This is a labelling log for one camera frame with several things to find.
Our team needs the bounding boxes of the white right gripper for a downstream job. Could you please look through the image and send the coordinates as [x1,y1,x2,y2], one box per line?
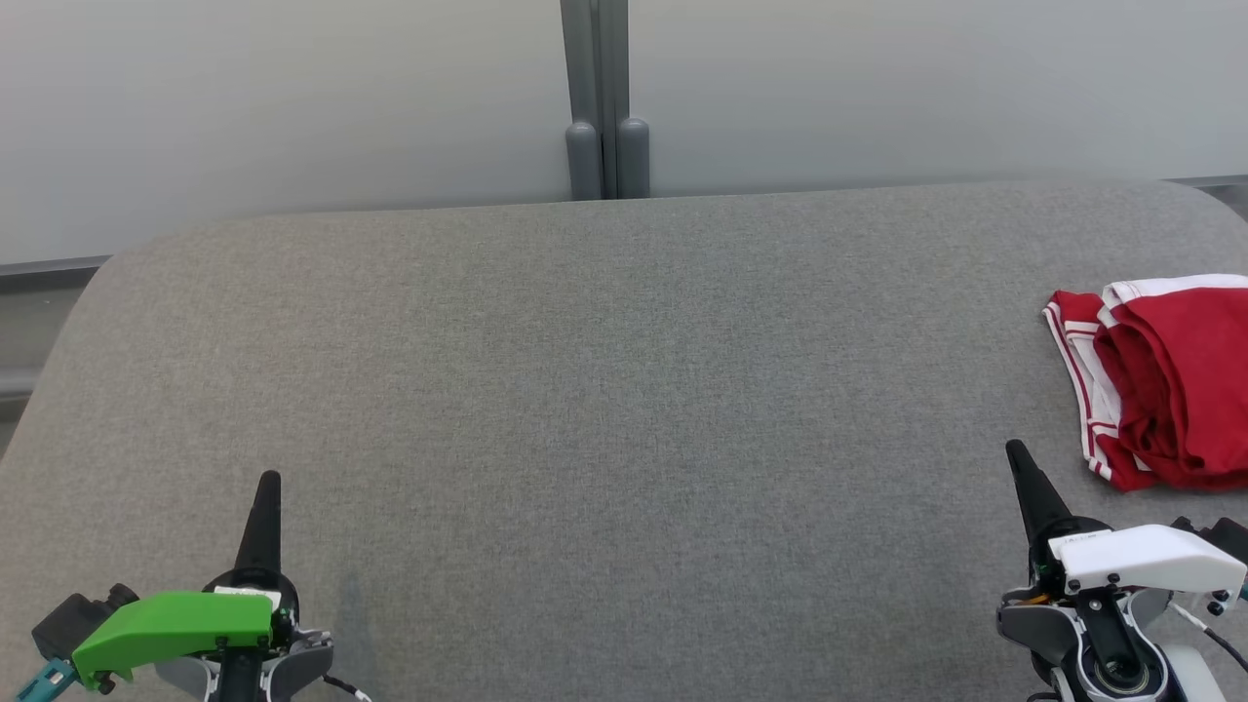
[1004,439,1248,598]

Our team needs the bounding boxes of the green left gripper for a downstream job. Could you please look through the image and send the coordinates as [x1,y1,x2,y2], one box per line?
[70,470,300,693]

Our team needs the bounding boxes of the red jersey white lettering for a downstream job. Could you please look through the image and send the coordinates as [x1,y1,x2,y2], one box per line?
[1097,276,1248,491]

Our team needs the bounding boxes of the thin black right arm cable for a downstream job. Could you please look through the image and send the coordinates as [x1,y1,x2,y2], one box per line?
[1170,603,1248,676]

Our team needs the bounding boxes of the left camera cable teal plug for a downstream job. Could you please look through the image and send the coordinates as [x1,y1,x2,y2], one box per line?
[15,658,79,702]

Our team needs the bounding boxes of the grey partition post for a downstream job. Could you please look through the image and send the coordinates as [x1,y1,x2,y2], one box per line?
[561,0,604,202]
[601,0,651,200]

